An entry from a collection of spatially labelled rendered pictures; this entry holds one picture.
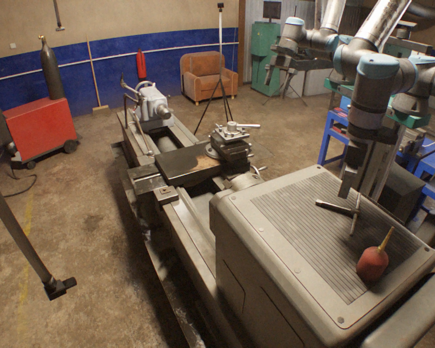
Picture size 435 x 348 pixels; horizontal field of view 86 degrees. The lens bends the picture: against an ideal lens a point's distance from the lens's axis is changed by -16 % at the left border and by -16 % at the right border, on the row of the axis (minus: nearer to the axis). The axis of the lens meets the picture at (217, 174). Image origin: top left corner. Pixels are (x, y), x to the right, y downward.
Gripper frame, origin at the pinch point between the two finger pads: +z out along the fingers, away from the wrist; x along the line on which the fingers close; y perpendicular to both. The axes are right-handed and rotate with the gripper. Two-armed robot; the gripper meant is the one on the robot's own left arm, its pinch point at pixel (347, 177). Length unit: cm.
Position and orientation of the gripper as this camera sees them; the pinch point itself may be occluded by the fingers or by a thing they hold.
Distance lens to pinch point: 82.2
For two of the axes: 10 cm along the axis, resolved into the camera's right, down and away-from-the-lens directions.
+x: -4.9, 5.0, -7.1
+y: -8.7, -2.8, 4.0
